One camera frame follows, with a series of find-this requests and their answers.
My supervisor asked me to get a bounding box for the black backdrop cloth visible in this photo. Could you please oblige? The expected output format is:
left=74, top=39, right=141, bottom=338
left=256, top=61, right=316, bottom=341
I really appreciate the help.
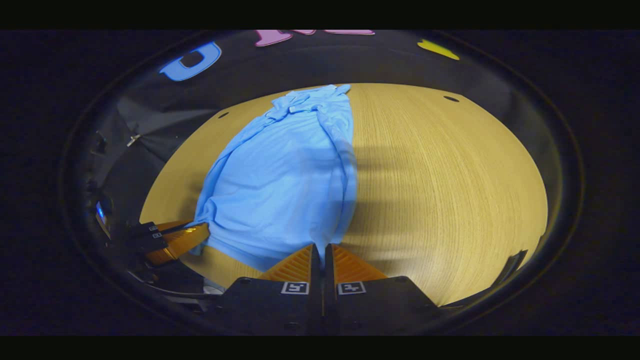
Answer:
left=87, top=30, right=506, bottom=221

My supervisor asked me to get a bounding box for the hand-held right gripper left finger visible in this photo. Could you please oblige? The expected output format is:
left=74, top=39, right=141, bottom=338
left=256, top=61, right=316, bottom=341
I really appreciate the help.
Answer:
left=210, top=243, right=323, bottom=336

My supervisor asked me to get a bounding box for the light blue T-shirt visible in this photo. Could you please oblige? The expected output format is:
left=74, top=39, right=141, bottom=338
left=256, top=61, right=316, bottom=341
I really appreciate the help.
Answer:
left=187, top=84, right=360, bottom=273

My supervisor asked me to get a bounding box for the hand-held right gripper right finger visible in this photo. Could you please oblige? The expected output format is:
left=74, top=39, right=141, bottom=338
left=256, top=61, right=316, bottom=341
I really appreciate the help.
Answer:
left=324, top=243, right=443, bottom=336

